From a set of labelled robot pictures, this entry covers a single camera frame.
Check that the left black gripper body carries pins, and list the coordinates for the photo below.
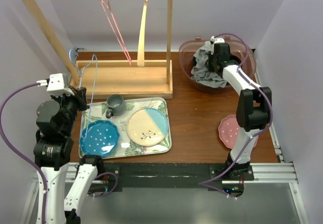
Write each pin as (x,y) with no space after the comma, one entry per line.
(71,104)

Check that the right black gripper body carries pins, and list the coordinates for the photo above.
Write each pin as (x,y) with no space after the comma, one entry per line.
(212,60)

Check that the light blue hanger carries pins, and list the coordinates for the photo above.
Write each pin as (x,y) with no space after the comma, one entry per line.
(73,53)

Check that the grey tank top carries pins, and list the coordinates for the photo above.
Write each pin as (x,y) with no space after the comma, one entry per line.
(200,72)

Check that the cream plastic hanger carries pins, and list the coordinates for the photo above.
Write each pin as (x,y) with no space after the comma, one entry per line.
(141,41)

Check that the pink plastic hanger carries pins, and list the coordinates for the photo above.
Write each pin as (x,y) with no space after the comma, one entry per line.
(105,4)

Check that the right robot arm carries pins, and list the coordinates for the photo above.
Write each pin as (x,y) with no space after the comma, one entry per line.
(254,112)

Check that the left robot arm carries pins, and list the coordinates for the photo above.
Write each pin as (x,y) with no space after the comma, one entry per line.
(55,121)

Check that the pink transparent plastic bin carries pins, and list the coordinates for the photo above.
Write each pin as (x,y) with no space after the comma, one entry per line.
(238,52)

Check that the wooden clothes rack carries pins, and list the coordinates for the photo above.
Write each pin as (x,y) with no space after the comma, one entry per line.
(116,76)

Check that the floral rectangular tray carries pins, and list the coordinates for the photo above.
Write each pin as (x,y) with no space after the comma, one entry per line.
(126,147)

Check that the grey ceramic mug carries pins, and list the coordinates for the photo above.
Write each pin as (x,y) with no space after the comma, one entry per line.
(116,106)

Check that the blue dotted plate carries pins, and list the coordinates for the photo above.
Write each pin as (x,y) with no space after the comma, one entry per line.
(99,138)

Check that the cream and blue plate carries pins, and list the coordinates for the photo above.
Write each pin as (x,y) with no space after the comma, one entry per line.
(147,127)

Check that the pink dotted plate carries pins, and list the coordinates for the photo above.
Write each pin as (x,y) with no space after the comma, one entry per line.
(231,133)

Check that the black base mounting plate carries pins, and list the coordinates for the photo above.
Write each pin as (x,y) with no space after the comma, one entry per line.
(171,175)

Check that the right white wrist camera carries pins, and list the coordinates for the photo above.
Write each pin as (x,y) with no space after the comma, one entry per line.
(215,40)

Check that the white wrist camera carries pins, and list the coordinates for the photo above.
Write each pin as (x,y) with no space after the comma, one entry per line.
(215,40)
(57,85)

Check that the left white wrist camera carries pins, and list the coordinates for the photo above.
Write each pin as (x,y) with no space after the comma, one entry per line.
(57,85)

